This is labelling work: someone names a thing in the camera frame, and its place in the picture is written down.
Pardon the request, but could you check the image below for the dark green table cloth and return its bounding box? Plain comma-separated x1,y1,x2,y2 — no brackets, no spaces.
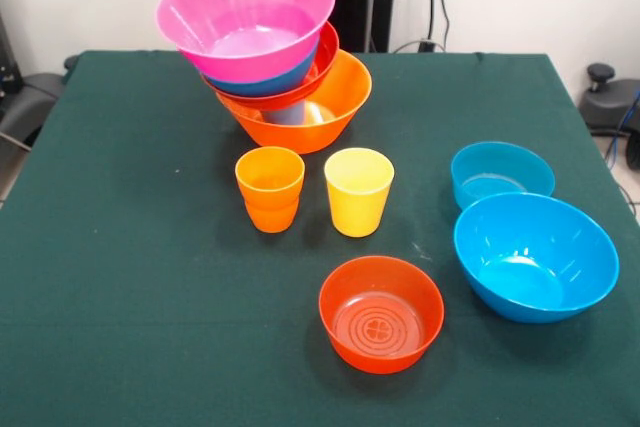
0,50,640,427

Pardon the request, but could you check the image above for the orange cup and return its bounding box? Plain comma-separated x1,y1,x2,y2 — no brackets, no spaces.
243,195,301,234
235,146,306,211

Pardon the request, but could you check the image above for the small teal blue bowl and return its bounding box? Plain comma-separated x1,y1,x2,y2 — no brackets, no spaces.
450,141,556,212

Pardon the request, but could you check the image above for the yellow cup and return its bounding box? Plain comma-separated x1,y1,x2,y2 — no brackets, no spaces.
323,147,396,238

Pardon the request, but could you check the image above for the small red bowl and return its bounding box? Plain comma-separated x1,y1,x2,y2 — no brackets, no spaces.
318,255,445,375

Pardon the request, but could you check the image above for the large orange bowl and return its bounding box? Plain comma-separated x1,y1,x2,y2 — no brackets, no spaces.
214,49,374,155

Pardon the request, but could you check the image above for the blue cup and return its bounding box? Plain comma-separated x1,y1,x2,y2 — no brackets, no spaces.
262,99,309,126

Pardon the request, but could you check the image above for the blue cable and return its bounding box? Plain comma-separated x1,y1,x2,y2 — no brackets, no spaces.
604,91,640,168

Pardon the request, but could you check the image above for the black wall cable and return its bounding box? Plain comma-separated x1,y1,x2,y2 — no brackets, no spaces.
394,0,451,53

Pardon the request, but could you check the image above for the large blue bowl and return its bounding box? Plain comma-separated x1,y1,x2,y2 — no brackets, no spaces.
202,44,321,98
453,191,621,324

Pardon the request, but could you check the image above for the black pedestal leg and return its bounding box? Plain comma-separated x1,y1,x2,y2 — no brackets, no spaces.
579,63,640,171
0,54,79,148

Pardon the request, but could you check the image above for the large pink bowl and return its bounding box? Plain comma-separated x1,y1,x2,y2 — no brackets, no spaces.
156,0,337,82

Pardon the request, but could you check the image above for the wide red bowl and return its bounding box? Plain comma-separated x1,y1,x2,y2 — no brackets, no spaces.
199,21,341,112

